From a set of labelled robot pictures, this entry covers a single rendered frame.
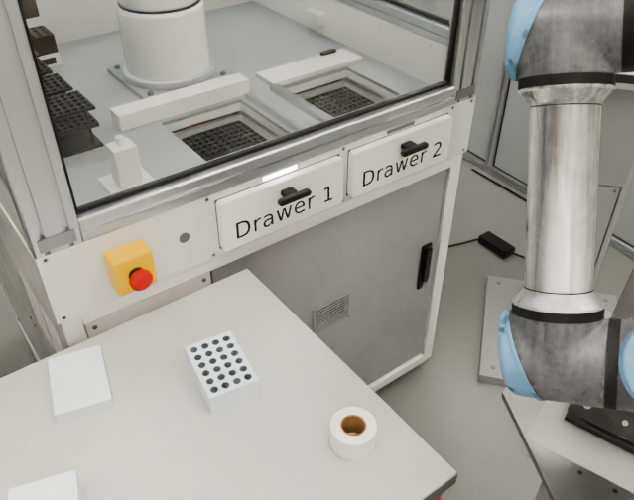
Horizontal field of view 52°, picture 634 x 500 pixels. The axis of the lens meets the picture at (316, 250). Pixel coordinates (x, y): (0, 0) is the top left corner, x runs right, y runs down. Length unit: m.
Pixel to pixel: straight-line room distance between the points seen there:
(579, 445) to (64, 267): 0.86
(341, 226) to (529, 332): 0.70
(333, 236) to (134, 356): 0.55
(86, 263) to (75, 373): 0.18
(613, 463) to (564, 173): 0.46
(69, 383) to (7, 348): 1.29
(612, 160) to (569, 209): 1.10
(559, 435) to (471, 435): 0.95
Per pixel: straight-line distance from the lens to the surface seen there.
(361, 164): 1.39
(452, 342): 2.27
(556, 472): 1.06
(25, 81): 1.02
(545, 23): 0.87
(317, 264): 1.50
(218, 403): 1.06
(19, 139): 1.04
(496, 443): 2.03
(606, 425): 1.10
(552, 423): 1.12
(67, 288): 1.19
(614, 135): 1.93
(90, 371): 1.16
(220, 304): 1.25
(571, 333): 0.88
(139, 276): 1.14
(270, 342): 1.17
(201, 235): 1.25
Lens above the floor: 1.60
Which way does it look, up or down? 38 degrees down
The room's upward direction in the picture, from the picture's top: straight up
